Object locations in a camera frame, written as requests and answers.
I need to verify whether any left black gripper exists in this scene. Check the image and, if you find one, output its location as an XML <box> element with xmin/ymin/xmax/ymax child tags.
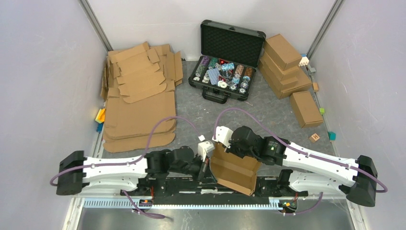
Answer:
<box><xmin>170</xmin><ymin>153</ymin><xmax>217</xmax><ymax>184</ymax></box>

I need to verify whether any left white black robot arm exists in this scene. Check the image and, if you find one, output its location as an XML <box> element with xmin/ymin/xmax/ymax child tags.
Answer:
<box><xmin>50</xmin><ymin>141</ymin><xmax>214</xmax><ymax>196</ymax></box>

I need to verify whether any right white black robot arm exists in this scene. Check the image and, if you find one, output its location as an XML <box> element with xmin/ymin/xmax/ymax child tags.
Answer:
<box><xmin>214</xmin><ymin>126</ymin><xmax>378</xmax><ymax>207</ymax></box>

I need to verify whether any single folded cardboard box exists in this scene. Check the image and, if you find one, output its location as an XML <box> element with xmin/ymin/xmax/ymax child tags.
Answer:
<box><xmin>290</xmin><ymin>91</ymin><xmax>324</xmax><ymax>128</ymax></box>

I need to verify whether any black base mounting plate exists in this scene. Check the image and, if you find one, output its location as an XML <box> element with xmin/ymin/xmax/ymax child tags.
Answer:
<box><xmin>127</xmin><ymin>176</ymin><xmax>308</xmax><ymax>205</ymax></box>

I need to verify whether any wooden letter H block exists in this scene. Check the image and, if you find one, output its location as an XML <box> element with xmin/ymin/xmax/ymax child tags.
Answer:
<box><xmin>309</xmin><ymin>133</ymin><xmax>320</xmax><ymax>143</ymax></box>

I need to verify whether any black poker chip case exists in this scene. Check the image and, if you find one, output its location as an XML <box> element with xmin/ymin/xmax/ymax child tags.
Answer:
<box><xmin>188</xmin><ymin>20</ymin><xmax>266</xmax><ymax>104</ymax></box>

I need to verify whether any teal cube block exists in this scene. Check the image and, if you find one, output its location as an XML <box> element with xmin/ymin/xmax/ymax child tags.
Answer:
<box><xmin>327</xmin><ymin>131</ymin><xmax>337</xmax><ymax>141</ymax></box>

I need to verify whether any small wooden cube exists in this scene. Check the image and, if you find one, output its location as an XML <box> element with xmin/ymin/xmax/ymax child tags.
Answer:
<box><xmin>312</xmin><ymin>82</ymin><xmax>319</xmax><ymax>92</ymax></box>

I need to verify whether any white blue toy brick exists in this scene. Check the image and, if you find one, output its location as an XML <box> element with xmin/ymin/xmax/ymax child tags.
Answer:
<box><xmin>298</xmin><ymin>54</ymin><xmax>310</xmax><ymax>67</ymax></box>

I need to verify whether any stack of flat cardboard blanks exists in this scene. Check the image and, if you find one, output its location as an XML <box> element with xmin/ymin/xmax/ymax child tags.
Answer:
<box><xmin>101</xmin><ymin>42</ymin><xmax>183</xmax><ymax>153</ymax></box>

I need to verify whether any orange yellow toy block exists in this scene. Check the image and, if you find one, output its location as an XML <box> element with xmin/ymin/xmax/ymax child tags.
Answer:
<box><xmin>95</xmin><ymin>108</ymin><xmax>106</xmax><ymax>124</ymax></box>

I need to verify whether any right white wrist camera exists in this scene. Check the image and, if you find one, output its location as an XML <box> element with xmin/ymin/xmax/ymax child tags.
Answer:
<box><xmin>212</xmin><ymin>126</ymin><xmax>233</xmax><ymax>149</ymax></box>

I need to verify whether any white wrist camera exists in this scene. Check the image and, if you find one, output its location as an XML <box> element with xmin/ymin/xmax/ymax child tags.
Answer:
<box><xmin>197</xmin><ymin>135</ymin><xmax>214</xmax><ymax>161</ymax></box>
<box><xmin>212</xmin><ymin>126</ymin><xmax>233</xmax><ymax>149</ymax></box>

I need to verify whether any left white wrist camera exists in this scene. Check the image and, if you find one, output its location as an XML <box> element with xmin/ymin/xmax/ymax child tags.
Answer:
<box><xmin>197</xmin><ymin>135</ymin><xmax>214</xmax><ymax>161</ymax></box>

